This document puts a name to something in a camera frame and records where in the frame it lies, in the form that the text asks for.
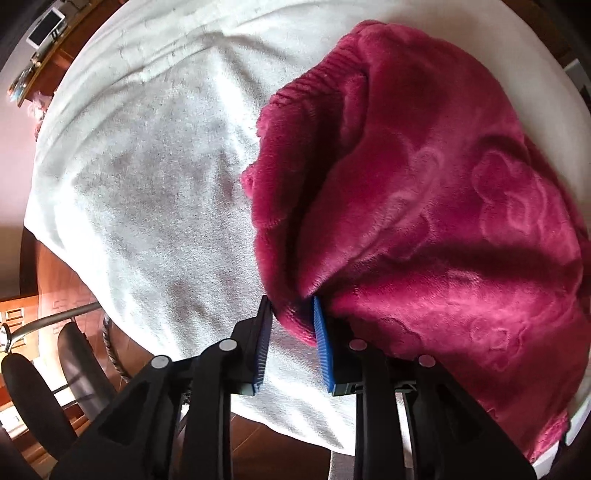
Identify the white bed blanket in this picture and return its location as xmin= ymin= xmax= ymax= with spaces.
xmin=23 ymin=0 xmax=585 ymax=480

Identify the light wooden cabinet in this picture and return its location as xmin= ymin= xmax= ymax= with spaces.
xmin=0 ymin=295 xmax=41 ymax=354

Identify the wooden desk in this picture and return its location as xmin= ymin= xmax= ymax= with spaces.
xmin=6 ymin=0 xmax=122 ymax=108

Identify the crimson fleece blanket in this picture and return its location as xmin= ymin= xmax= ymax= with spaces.
xmin=240 ymin=21 xmax=588 ymax=466

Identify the white computer monitor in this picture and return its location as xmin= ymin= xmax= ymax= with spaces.
xmin=26 ymin=6 xmax=66 ymax=49

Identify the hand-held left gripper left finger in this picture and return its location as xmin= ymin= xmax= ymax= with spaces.
xmin=51 ymin=295 xmax=274 ymax=480

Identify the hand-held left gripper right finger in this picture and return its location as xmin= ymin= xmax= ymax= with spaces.
xmin=312 ymin=295 xmax=539 ymax=480

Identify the braided cord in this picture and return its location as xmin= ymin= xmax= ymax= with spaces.
xmin=100 ymin=314 xmax=136 ymax=384

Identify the black office chair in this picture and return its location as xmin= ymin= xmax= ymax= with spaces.
xmin=0 ymin=300 xmax=119 ymax=463

